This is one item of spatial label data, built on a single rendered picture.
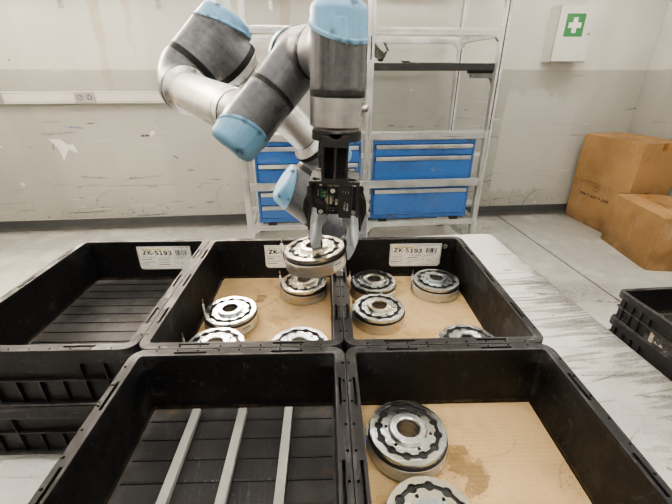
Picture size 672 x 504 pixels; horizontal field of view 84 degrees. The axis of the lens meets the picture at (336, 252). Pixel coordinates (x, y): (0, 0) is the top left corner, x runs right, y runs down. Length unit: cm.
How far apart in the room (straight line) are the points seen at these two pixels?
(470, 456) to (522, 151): 365
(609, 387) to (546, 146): 337
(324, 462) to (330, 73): 50
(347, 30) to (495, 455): 57
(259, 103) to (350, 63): 14
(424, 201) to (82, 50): 284
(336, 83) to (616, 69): 401
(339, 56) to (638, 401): 85
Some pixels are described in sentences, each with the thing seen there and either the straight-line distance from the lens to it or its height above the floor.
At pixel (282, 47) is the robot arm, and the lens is 61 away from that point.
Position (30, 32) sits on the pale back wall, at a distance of 395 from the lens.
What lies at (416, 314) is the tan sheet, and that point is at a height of 83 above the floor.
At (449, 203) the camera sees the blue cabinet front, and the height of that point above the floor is 42.
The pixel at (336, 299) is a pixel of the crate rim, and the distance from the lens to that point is 66.
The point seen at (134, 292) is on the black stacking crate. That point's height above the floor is 83.
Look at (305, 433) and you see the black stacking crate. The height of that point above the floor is 83.
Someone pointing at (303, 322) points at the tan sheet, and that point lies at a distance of 78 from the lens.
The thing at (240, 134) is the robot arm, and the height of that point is 121.
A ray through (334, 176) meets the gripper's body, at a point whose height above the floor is 116.
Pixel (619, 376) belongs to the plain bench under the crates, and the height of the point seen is 70.
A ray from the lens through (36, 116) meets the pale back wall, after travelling 403.
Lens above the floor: 128
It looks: 25 degrees down
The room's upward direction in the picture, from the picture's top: straight up
